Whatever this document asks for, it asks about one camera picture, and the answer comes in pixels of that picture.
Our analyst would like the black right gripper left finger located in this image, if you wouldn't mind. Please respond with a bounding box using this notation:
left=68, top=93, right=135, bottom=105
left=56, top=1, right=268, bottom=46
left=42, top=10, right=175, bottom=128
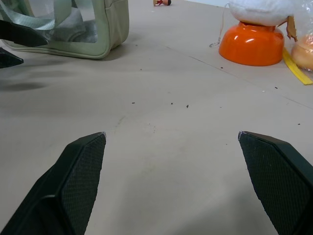
left=0, top=132, right=107, bottom=235

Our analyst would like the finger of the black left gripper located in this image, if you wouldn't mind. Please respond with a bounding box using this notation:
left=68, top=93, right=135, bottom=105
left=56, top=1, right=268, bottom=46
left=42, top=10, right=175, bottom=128
left=0, top=47, right=24, bottom=70
left=0, top=19, right=49, bottom=47

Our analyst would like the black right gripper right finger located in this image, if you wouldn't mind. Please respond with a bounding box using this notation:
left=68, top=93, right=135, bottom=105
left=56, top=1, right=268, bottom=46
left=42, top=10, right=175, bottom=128
left=238, top=131, right=313, bottom=235

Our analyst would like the beige transparent zip bag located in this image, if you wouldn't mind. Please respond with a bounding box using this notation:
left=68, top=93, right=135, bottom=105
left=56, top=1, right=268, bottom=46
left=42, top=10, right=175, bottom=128
left=0, top=0, right=130, bottom=60

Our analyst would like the yellow flat strip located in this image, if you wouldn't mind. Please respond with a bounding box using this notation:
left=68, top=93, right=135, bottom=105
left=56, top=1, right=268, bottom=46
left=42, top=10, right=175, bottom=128
left=282, top=47, right=313, bottom=86

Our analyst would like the clear bag with round bun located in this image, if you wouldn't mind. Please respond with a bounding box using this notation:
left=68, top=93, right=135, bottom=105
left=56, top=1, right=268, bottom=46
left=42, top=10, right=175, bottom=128
left=290, top=0, right=313, bottom=72

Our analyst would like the orange bowl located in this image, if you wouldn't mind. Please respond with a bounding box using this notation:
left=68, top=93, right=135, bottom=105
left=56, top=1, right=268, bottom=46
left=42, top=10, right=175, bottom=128
left=218, top=21, right=286, bottom=67

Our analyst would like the white plush toy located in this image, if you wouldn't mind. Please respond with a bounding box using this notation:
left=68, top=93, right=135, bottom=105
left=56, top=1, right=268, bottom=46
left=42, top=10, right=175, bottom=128
left=226, top=0, right=299, bottom=42

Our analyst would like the thin string with metal ring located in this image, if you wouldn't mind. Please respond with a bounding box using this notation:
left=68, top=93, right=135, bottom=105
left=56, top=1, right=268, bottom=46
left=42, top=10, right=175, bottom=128
left=209, top=3, right=229, bottom=48

